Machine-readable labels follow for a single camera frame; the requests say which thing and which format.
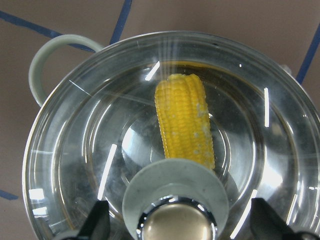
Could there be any pale green cooking pot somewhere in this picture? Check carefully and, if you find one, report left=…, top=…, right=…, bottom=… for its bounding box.
left=28, top=34, right=104, bottom=107

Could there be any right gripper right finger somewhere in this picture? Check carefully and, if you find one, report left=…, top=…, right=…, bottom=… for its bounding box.
left=250, top=197, right=294, bottom=240

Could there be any yellow corn cob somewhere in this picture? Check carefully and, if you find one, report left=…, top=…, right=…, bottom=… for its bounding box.
left=154, top=73, right=216, bottom=170

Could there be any glass pot lid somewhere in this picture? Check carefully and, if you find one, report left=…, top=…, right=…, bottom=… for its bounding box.
left=22, top=31, right=320, bottom=240

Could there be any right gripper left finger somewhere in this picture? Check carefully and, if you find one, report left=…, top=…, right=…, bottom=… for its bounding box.
left=77, top=200, right=111, bottom=240

